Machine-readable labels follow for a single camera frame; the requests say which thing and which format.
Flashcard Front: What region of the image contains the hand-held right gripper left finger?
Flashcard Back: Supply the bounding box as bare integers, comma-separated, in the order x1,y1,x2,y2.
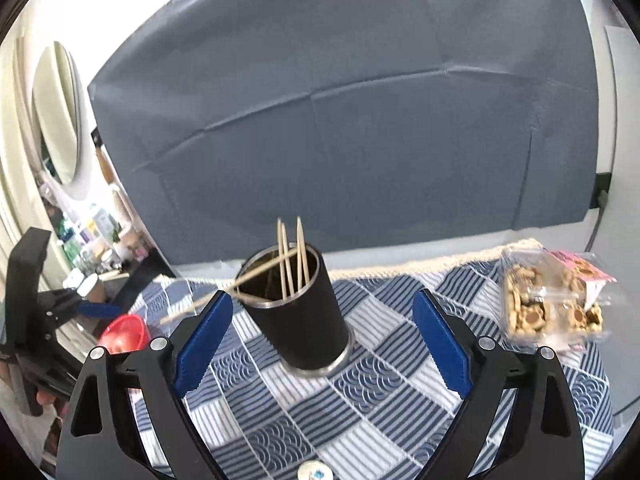
55,290,234,480

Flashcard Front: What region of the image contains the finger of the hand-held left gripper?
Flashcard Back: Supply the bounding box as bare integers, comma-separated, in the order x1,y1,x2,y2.
47,287,123,321

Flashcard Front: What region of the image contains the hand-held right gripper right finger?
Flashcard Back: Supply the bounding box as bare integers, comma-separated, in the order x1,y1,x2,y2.
411,289,586,480

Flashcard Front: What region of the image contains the black cylindrical utensil holder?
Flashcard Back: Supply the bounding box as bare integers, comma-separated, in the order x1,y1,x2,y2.
239,242,356,376

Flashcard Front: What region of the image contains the group of wooden chopsticks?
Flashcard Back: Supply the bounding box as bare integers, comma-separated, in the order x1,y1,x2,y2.
160,216,312,326

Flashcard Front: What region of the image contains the beige bowl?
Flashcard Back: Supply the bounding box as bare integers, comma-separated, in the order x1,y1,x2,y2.
75,272,106,301

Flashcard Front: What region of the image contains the red plastic bowl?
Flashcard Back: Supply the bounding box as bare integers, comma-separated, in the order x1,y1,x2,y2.
97,315,151,391

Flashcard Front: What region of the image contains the red apple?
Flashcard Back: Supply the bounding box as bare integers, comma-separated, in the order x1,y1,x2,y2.
107,337,146,358

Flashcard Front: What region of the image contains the blue patterned tablecloth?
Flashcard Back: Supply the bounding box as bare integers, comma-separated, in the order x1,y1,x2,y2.
117,240,613,480

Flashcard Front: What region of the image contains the dark wooden shelf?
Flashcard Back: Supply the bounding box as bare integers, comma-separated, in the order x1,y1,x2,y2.
97,252,176,306

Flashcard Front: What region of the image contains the white bottle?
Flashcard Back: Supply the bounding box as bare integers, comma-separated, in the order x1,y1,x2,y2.
92,205,118,246

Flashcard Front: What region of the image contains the clear plastic cookie container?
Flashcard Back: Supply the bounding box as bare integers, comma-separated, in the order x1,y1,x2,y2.
500,245,617,346

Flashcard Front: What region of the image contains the cream curtain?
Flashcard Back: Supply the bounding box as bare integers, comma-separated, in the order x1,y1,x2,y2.
0,25,68,281

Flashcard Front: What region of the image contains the grey backdrop sheet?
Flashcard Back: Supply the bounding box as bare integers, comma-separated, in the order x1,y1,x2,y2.
87,0,601,266

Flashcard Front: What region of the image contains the grey cable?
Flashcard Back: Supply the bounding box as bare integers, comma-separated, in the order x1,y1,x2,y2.
582,205,606,251

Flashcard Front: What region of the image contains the round wall mirror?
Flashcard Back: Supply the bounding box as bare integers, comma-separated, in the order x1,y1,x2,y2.
31,40,83,186

